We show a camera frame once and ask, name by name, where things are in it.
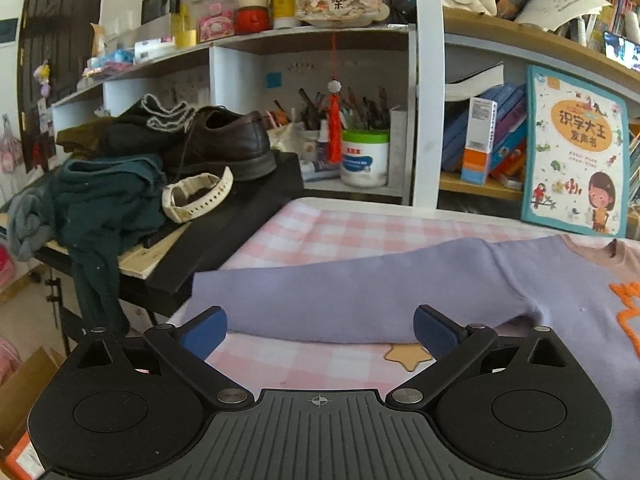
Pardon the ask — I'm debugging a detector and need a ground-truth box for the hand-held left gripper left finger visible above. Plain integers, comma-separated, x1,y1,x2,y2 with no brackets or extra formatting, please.
75,306,253,408

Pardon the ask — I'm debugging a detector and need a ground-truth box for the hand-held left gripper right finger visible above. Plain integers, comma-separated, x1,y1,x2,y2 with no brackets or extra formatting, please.
385,304,576,408

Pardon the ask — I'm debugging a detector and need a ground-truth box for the purple and pink sweater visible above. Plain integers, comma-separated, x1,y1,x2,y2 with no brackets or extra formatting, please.
191,234,640,391

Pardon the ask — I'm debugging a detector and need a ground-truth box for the wooden board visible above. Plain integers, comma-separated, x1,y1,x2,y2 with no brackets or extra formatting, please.
117,222,191,281

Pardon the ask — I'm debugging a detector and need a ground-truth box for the black case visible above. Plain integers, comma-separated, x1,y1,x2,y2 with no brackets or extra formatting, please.
150,152,306,296

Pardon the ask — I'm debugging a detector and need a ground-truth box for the cream wrist watch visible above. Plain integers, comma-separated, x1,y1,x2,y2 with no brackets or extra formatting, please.
162,166,235,223

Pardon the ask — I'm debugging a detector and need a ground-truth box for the dark green garment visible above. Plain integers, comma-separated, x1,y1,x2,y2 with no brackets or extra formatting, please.
50,155,168,333

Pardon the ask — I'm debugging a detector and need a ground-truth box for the white tub with green lid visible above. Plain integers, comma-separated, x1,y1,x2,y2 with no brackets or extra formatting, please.
341,129,391,188

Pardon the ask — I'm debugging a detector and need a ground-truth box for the brown leather shoe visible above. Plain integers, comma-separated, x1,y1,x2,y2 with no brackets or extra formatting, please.
162,106,277,182

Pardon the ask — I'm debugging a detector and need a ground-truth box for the cardboard box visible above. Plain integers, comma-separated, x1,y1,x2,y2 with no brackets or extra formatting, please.
0,347,66,478

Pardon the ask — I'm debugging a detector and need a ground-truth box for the grey cloth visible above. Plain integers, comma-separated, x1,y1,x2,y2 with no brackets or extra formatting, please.
6,185,56,261

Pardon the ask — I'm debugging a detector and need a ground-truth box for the black knit garment white trim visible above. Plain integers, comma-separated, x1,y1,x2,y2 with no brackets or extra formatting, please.
102,94,196,156

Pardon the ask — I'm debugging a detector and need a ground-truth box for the white and orange toothpaste box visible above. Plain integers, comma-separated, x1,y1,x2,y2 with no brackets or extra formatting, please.
460,97,498,184

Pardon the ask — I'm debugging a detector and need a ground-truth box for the teal children's picture book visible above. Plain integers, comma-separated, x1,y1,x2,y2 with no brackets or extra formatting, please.
520,64,630,238

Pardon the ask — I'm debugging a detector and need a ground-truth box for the white and wood bookshelf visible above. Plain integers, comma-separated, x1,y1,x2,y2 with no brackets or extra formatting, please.
50,0,640,241

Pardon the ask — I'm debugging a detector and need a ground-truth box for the olive cloth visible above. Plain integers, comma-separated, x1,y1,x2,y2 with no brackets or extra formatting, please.
56,117,113,158

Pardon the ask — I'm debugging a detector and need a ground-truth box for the red tassel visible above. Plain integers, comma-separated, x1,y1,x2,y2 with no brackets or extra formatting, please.
326,77,346,165

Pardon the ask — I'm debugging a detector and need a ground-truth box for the stack of blue books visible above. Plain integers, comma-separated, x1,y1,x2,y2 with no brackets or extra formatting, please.
442,82,528,192

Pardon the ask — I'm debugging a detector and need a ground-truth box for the bunch of pens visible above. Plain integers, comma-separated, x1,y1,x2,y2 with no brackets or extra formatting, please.
270,87,391,133

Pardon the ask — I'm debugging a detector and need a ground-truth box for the white tissue pack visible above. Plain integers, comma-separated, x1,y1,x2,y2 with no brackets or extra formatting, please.
135,35,176,63

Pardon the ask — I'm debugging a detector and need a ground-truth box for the pink printed box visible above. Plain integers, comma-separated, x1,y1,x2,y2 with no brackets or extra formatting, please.
198,2,236,43

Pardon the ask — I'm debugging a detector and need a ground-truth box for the red ceramic jar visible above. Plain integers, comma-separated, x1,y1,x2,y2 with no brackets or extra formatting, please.
236,0,272,36

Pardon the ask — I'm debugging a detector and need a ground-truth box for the black grid panel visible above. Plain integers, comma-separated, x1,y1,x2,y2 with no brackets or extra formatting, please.
17,0,108,106

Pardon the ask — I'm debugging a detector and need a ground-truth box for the smartphone with lit screen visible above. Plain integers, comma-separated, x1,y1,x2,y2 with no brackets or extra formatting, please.
602,31,640,72

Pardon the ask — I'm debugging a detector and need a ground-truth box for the yellow bottle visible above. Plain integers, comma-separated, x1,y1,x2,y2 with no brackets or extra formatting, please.
272,0,298,29

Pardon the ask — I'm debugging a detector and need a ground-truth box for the white paper sheet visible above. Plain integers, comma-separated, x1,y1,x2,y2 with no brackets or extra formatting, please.
515,0,613,31

